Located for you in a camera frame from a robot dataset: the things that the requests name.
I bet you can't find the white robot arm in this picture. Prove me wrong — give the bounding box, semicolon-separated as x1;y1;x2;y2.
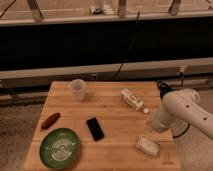
149;89;213;139

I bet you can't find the red brown sausage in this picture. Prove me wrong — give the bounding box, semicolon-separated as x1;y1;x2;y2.
41;113;60;130

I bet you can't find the black hanging cable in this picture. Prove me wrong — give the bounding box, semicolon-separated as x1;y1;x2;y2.
112;9;141;81

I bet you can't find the black smartphone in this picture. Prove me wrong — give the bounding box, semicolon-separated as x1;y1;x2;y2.
86;117;104;141

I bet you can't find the black floor cable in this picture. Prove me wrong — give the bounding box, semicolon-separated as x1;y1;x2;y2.
156;71;192;139

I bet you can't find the blue power adapter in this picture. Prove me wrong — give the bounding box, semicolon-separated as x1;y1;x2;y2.
160;84;172;98

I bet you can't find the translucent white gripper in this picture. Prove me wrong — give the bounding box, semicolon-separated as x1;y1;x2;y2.
147;112;165;133

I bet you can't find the green patterned plate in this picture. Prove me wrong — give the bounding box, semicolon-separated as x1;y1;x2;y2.
39;128;80;169

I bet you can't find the white plastic bottle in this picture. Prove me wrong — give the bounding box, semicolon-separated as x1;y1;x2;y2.
121;88;149;114

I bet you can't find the white wall plug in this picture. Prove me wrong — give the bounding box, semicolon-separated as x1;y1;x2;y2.
179;66;187;74

